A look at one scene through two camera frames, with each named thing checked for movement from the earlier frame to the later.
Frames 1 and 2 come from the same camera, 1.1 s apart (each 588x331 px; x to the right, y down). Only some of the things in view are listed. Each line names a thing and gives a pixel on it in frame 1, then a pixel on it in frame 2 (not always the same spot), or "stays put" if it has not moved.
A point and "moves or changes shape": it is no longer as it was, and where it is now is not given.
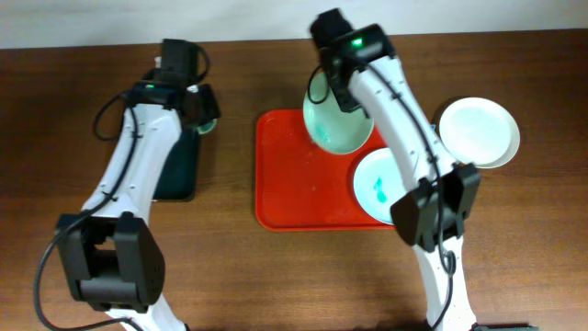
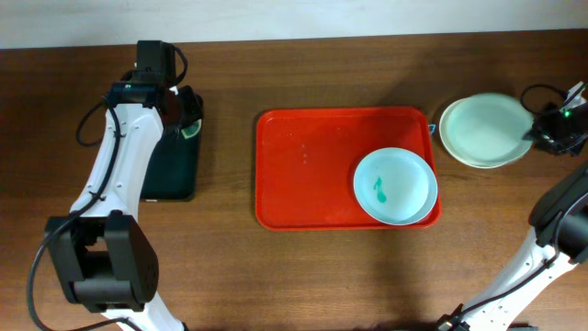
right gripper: [348, 98] → [545, 133]
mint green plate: [332, 128] → [486, 130]
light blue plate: [378, 185] stays put
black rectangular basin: [178, 177] stays put
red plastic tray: [299, 185] stays put
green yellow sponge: [203, 130] moves or changes shape
